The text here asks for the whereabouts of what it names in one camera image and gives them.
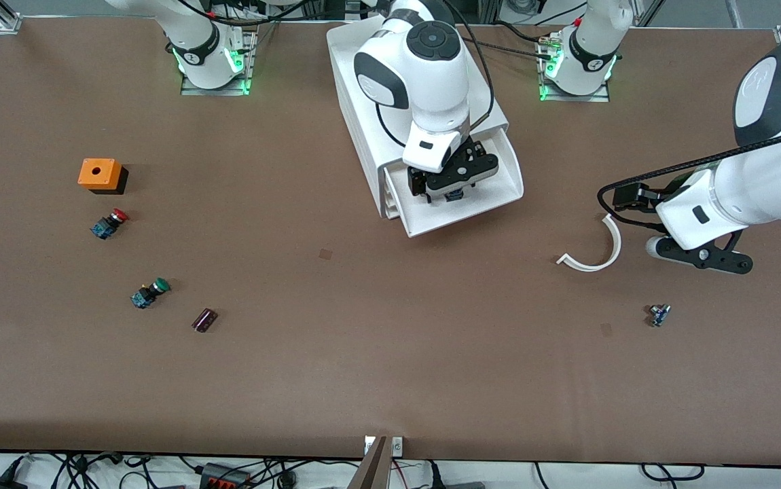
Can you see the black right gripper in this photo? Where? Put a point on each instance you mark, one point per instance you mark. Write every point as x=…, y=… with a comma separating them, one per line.
x=420, y=183

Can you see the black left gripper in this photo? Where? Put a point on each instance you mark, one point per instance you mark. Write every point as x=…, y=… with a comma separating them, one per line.
x=643, y=195

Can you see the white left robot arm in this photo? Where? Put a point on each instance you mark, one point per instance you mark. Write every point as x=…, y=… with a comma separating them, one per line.
x=771, y=183

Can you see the white drawer cabinet housing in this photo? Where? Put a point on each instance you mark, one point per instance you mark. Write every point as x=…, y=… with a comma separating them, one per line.
x=346, y=81

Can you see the green-capped push button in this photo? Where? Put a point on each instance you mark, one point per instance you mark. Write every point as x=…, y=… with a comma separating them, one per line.
x=148, y=294

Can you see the red-capped push button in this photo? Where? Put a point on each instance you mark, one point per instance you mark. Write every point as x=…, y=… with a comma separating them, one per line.
x=106, y=225

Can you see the white curved plastic strip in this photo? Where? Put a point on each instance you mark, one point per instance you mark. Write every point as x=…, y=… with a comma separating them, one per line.
x=617, y=246

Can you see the small blue-grey electronic component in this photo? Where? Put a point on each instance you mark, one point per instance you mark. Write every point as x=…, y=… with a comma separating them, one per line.
x=659, y=315

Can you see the dark purple cylindrical capacitor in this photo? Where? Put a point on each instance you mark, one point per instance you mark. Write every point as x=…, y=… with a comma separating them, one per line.
x=204, y=320

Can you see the orange box with black base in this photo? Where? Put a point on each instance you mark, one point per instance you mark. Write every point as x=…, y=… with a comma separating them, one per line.
x=98, y=173

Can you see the black power strip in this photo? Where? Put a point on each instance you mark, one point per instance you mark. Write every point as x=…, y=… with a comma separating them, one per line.
x=224, y=479

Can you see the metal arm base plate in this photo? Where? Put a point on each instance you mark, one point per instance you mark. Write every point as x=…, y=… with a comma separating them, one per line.
x=597, y=97
x=193, y=90

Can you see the small metal bracket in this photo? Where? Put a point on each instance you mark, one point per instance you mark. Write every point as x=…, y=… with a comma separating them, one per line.
x=369, y=445
x=397, y=445

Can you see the brown wooden post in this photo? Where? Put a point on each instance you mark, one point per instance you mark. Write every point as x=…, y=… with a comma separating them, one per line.
x=371, y=472

